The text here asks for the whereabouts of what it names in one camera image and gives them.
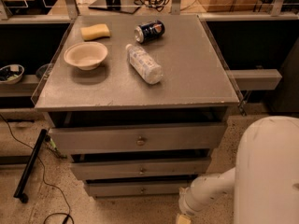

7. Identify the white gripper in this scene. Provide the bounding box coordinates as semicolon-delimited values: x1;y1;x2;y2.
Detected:
176;187;203;224

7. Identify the grey drawer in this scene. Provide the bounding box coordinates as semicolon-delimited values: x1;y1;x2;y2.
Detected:
50;123;227;155
84;180;191;198
71;158;211;180

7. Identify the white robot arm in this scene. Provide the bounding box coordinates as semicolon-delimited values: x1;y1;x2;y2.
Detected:
176;116;299;224

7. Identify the grey drawer cabinet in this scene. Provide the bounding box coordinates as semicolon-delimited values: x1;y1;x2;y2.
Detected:
36;15;238;185

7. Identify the clear plastic water bottle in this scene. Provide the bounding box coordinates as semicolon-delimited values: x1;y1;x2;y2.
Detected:
126;44;163;85

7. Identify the grey metal side beam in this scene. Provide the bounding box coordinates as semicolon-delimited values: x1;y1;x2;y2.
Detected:
227;69;282;91

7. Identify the black bar on floor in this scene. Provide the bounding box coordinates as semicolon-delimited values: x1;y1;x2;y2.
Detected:
14;129;47;203

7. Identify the blue pepsi can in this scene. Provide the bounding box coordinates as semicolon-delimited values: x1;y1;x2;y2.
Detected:
135;20;165;44

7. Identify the white paper bowl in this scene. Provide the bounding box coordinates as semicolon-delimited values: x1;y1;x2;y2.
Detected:
64;42;108;70

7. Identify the yellow sponge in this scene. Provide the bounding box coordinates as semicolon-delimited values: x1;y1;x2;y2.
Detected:
80;23;110;41

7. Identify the bowl with dark items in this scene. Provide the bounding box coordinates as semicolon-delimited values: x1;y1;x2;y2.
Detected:
0;64;24;84

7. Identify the black monitor stand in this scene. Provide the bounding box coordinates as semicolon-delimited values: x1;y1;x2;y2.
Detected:
88;0;141;14

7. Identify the black floor cable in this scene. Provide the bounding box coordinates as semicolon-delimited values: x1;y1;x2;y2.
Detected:
0;114;75;224

